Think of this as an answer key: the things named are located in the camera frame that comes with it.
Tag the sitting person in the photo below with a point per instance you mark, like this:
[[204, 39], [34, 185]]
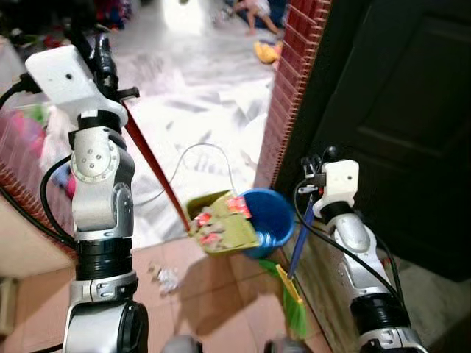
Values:
[[257, 13]]

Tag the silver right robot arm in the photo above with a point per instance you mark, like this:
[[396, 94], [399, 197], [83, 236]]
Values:
[[360, 250]]

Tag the grey robot knee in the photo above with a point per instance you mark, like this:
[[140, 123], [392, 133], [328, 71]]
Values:
[[285, 347], [182, 346]]

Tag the yellow toy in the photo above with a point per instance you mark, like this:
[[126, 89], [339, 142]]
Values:
[[266, 51]]

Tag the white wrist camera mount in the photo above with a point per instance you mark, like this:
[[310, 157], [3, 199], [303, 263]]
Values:
[[338, 184], [66, 81]]

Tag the red mesh basket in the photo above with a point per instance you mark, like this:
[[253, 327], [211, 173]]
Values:
[[18, 184]]

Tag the blue plastic bucket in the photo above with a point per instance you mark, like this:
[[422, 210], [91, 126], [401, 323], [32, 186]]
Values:
[[268, 217]]

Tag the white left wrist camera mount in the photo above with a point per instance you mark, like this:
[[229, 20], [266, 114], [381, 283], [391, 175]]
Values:
[[66, 81]]

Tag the grey right robot knee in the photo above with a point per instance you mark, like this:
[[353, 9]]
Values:
[[285, 347]]

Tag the crumpled white paper litter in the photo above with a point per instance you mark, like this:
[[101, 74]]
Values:
[[166, 279]]

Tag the dark wooden door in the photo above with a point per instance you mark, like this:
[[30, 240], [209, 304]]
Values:
[[397, 110]]

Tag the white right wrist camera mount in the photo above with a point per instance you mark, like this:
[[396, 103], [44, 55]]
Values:
[[338, 184]]

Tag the red snack wrapper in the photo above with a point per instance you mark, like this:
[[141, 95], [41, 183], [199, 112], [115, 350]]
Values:
[[204, 218], [210, 237], [239, 207]]

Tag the red brick pillar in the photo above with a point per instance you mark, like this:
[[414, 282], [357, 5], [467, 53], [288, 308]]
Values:
[[291, 88]]

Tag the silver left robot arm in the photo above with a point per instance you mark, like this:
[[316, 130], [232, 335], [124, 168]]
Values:
[[99, 206]]

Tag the grey left robot knee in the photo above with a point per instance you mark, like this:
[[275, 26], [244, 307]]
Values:
[[182, 346]]

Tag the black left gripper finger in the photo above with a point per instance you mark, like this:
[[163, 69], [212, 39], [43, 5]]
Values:
[[104, 53]]

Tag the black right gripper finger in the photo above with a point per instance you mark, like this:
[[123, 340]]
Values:
[[330, 153]]

